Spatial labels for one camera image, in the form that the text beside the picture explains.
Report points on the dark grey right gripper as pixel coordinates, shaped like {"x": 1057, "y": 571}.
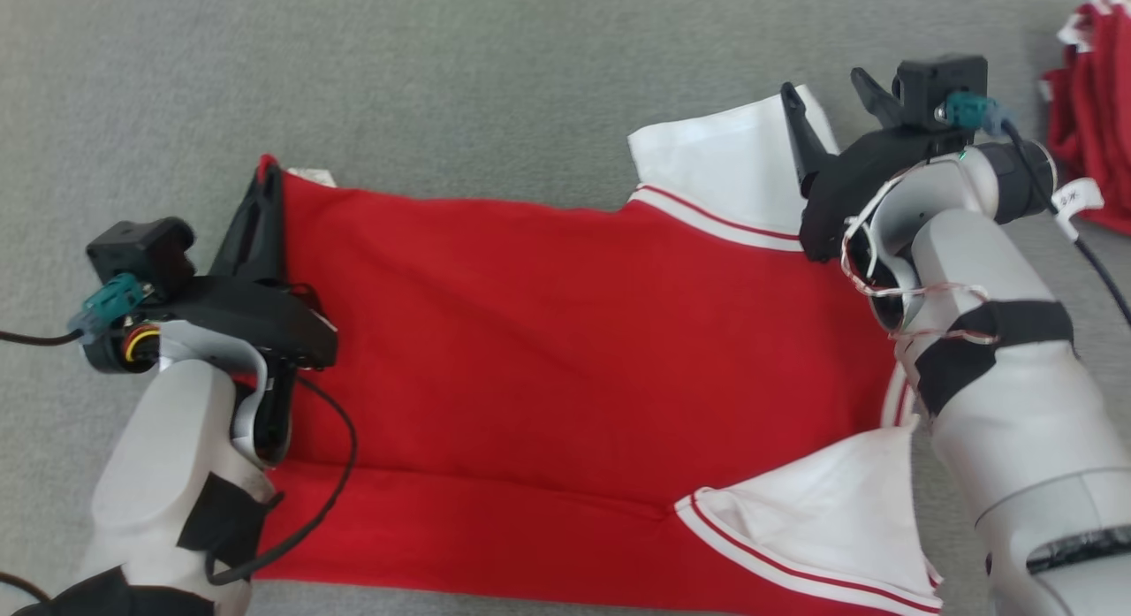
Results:
{"x": 870, "y": 174}

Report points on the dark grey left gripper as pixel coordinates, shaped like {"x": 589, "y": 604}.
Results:
{"x": 247, "y": 311}

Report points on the red Bulls 23 shorts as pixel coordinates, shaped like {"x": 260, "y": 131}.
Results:
{"x": 1096, "y": 112}

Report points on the red jersey with white sleeves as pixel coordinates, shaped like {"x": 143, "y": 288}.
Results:
{"x": 574, "y": 351}

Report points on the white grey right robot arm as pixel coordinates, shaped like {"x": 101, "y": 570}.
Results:
{"x": 1016, "y": 422}

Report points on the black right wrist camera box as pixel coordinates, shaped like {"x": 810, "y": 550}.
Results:
{"x": 937, "y": 86}

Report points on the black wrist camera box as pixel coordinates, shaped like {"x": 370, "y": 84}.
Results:
{"x": 141, "y": 249}
{"x": 937, "y": 86}

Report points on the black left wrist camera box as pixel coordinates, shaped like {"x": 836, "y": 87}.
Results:
{"x": 141, "y": 249}

